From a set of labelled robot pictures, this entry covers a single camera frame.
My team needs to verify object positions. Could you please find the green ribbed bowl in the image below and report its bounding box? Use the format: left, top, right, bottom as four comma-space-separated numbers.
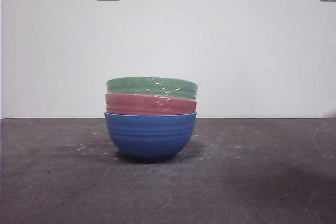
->
106, 77, 199, 101

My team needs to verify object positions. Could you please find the red ribbed bowl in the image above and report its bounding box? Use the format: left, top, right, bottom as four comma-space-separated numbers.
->
104, 93, 197, 116

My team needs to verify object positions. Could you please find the blue ribbed bowl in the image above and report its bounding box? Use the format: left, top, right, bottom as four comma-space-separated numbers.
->
104, 111, 197, 162

